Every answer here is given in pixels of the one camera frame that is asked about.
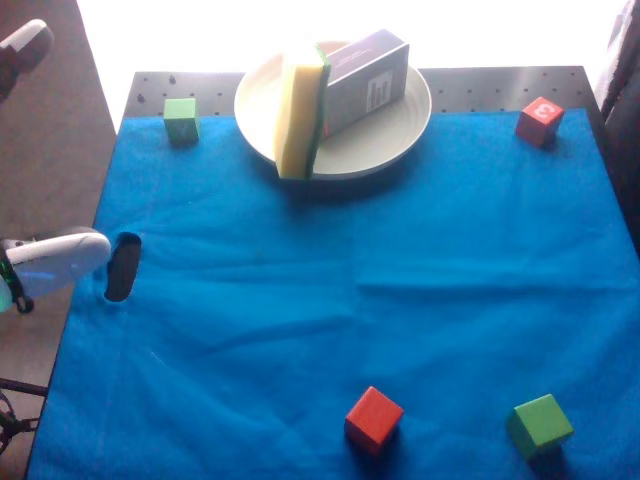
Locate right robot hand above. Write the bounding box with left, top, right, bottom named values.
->
left=0, top=19, right=112, bottom=315

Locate yellow green sponge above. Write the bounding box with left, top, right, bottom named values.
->
left=273, top=43, right=332, bottom=181

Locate purple and grey box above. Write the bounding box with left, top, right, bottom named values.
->
left=319, top=28, right=411, bottom=139

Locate white round plate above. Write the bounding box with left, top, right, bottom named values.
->
left=233, top=40, right=433, bottom=182

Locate green block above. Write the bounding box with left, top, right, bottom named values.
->
left=506, top=393, right=575, bottom=460
left=163, top=97, right=201, bottom=147

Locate blue cloth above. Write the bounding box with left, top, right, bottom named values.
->
left=27, top=107, right=640, bottom=480

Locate plain red block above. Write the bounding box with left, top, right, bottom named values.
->
left=343, top=385, right=405, bottom=457

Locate red block with number three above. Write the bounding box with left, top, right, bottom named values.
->
left=514, top=96, right=565, bottom=149

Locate black cable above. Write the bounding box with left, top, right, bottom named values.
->
left=0, top=377, right=49, bottom=456

